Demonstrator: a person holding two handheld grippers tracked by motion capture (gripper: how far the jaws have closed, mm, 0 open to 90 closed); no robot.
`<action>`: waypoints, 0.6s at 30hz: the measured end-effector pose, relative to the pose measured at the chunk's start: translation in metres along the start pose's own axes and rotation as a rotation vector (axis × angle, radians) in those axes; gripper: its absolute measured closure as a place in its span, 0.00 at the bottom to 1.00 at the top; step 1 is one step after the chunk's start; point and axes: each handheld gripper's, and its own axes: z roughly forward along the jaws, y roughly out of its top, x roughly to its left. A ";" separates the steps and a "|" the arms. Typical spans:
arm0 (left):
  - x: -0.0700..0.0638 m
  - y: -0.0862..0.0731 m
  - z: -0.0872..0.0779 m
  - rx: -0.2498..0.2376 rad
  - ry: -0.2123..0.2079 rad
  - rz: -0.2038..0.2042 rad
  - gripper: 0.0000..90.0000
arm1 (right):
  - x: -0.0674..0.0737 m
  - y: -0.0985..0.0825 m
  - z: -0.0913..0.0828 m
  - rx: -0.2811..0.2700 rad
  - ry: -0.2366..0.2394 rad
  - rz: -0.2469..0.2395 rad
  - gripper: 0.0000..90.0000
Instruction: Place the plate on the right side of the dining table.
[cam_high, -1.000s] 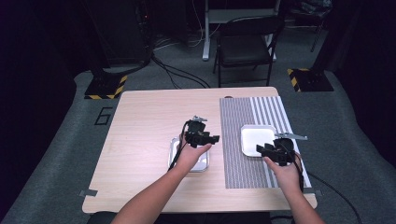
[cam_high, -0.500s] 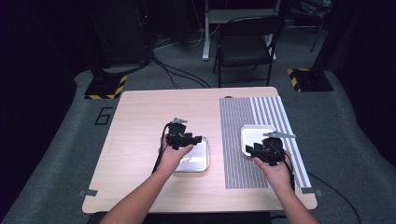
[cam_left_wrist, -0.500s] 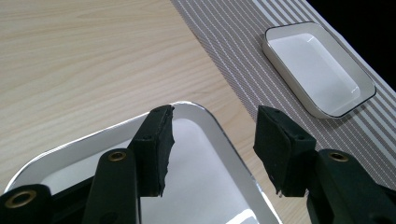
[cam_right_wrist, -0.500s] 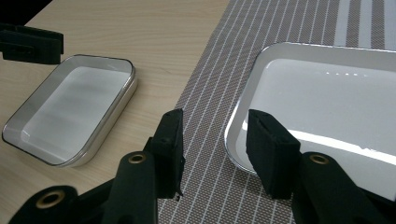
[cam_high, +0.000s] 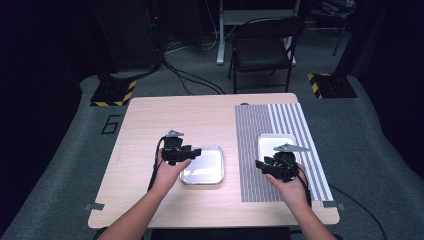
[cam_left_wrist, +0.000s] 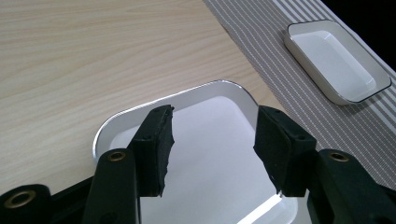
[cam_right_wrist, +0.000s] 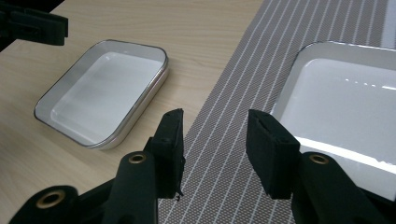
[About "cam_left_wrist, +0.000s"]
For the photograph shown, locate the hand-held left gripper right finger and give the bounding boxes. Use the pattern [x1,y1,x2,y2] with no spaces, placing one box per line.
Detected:
[253,105,318,198]

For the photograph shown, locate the white square tray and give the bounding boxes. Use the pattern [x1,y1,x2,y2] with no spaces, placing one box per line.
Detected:
[92,79,301,224]

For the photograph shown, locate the white tray with dark rim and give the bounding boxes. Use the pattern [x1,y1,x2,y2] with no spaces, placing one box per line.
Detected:
[283,19,393,106]

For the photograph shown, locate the grey striped placemat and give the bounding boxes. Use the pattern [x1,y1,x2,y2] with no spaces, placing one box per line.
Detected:
[202,0,396,191]

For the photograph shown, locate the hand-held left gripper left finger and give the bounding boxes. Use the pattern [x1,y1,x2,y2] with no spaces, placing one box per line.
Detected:
[127,104,176,199]

